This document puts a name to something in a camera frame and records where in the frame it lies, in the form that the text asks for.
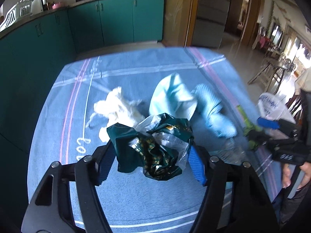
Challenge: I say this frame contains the teal kitchen cabinets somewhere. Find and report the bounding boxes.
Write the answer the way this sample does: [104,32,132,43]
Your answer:
[1,0,164,225]

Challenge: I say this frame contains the blue striped tablecloth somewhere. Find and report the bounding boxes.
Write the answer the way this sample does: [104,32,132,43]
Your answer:
[27,47,281,232]

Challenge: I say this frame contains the wooden glass door frame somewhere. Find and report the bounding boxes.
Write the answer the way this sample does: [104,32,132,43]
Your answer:
[162,0,199,47]

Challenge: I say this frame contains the white tissue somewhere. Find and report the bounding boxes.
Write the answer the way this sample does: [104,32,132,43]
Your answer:
[85,87,145,143]

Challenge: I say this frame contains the white dish rack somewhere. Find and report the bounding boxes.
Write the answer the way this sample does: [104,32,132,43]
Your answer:
[1,0,34,31]

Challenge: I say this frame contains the white plastic trash bag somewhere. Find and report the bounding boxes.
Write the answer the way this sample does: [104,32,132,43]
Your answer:
[257,91,297,136]

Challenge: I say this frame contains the wooden chair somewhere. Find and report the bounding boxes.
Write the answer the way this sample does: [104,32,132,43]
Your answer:
[247,58,291,95]

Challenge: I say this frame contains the clear plastic wrapper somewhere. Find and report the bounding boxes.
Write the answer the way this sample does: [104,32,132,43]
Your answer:
[135,113,193,170]

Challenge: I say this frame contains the light blue knitted sock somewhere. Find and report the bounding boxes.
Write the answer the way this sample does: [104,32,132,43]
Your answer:
[192,84,237,138]

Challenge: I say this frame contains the dark green snack wrapper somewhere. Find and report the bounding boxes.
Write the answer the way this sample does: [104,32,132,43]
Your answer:
[107,123,183,181]

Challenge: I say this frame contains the light blue face mask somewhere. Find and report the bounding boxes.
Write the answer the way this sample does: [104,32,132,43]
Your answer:
[149,73,198,120]

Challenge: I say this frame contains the person's right hand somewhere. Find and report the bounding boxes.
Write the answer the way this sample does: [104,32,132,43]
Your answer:
[281,161,311,190]

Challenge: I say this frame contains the grey refrigerator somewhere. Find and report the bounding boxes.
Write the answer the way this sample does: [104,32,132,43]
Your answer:
[191,0,230,48]

